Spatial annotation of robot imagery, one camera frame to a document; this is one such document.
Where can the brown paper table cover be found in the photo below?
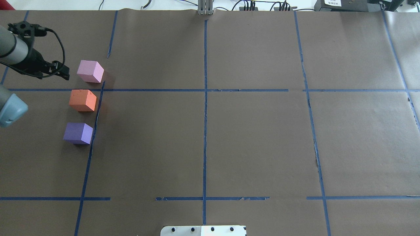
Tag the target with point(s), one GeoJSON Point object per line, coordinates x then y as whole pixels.
{"type": "Point", "coordinates": [290, 123]}

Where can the aluminium frame post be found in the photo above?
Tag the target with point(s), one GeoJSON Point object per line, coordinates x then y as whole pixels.
{"type": "Point", "coordinates": [205, 7]}

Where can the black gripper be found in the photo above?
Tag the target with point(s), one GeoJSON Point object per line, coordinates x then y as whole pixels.
{"type": "Point", "coordinates": [34, 60]}

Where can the pink foam cube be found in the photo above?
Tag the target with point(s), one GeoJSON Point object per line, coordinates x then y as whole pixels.
{"type": "Point", "coordinates": [90, 71]}

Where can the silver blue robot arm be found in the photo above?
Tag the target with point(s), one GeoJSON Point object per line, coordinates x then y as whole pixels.
{"type": "Point", "coordinates": [17, 52]}

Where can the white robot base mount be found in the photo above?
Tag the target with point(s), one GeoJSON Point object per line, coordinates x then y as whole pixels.
{"type": "Point", "coordinates": [212, 230]}

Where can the black box top right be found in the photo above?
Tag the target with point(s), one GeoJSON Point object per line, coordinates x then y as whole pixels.
{"type": "Point", "coordinates": [347, 6]}

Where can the purple foam cube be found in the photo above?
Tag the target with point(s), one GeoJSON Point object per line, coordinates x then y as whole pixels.
{"type": "Point", "coordinates": [78, 133]}

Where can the orange foam cube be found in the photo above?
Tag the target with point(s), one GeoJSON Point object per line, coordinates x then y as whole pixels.
{"type": "Point", "coordinates": [82, 100]}

